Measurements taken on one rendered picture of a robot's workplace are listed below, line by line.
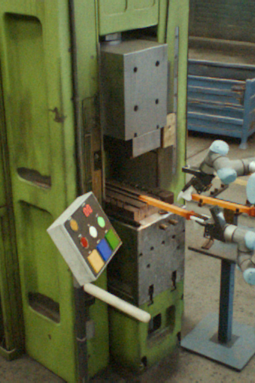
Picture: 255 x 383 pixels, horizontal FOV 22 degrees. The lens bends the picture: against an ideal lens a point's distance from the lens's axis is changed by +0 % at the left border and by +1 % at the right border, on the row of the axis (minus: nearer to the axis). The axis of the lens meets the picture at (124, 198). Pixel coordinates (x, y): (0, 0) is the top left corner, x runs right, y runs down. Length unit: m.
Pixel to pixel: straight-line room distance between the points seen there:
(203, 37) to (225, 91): 4.98
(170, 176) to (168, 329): 0.88
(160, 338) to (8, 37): 1.80
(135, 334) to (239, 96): 3.82
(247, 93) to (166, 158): 3.35
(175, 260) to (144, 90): 0.98
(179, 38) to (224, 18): 8.14
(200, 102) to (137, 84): 4.04
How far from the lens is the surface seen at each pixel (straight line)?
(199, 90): 7.03
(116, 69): 2.98
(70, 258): 2.70
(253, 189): 2.50
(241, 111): 6.89
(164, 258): 3.45
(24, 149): 3.31
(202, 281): 4.54
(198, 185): 3.01
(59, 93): 2.91
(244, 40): 11.45
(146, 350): 3.65
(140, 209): 3.26
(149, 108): 3.12
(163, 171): 3.55
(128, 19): 3.14
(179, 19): 3.43
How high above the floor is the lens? 2.38
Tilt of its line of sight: 24 degrees down
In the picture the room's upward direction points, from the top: 1 degrees counter-clockwise
